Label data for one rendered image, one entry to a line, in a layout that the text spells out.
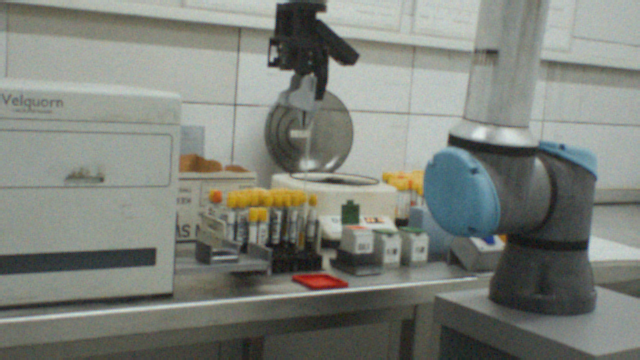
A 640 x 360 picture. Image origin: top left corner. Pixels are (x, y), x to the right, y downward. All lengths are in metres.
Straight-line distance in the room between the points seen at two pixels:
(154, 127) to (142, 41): 0.69
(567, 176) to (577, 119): 1.57
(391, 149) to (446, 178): 1.16
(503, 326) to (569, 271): 0.13
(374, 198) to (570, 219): 0.66
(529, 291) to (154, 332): 0.53
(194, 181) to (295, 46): 0.33
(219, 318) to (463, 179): 0.43
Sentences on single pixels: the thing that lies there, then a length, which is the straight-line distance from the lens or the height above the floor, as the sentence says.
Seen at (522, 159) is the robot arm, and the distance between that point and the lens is 1.07.
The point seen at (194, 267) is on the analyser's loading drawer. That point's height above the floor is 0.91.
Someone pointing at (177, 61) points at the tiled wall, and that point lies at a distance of 1.90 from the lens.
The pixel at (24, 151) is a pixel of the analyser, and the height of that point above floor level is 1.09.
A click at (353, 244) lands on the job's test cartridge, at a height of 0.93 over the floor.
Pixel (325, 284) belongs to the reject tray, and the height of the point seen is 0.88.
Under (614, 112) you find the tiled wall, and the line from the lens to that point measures 2.86.
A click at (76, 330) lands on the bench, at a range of 1.18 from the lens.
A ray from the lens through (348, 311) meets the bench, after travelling 1.37.
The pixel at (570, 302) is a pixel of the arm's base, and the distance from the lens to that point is 1.19.
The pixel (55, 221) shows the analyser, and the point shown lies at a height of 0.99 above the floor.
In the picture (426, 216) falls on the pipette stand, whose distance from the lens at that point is 1.62.
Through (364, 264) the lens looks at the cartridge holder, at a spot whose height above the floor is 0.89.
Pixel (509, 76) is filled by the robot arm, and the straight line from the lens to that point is 1.06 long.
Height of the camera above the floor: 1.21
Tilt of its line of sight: 7 degrees down
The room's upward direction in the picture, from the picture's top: 4 degrees clockwise
